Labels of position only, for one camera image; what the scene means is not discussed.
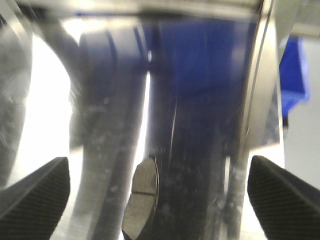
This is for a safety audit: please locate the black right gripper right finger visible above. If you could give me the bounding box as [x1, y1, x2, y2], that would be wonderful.
[247, 155, 320, 240]

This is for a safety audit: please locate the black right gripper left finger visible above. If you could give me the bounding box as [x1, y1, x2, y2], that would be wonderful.
[0, 157, 70, 240]

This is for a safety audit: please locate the grey brake pad middle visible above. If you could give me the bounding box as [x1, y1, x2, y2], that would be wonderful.
[121, 157, 160, 240]

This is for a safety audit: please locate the small blue bin under table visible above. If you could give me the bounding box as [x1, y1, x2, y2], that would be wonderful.
[279, 37, 311, 118]

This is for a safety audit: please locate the stainless steel rack frame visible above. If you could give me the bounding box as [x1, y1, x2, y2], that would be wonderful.
[0, 0, 320, 148]

